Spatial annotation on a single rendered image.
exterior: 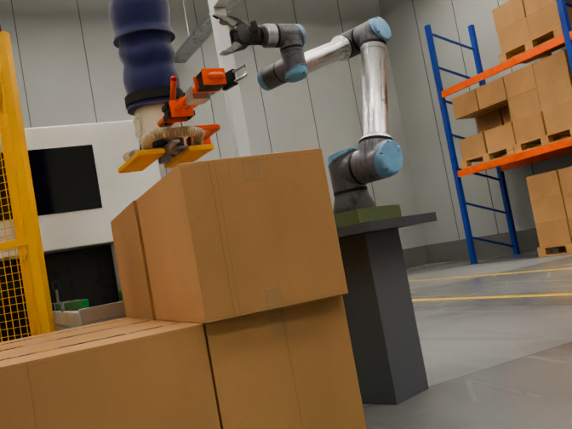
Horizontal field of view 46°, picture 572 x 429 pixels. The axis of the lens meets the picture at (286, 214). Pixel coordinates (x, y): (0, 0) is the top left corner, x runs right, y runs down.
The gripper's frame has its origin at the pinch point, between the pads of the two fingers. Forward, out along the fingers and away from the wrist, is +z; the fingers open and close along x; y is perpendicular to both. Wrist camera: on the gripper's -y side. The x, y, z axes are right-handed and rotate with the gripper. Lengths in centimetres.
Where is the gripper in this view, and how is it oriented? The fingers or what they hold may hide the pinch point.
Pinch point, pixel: (215, 34)
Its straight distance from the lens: 255.0
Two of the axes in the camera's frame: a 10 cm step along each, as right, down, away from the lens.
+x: -1.8, -9.8, 0.7
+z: -8.8, 1.3, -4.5
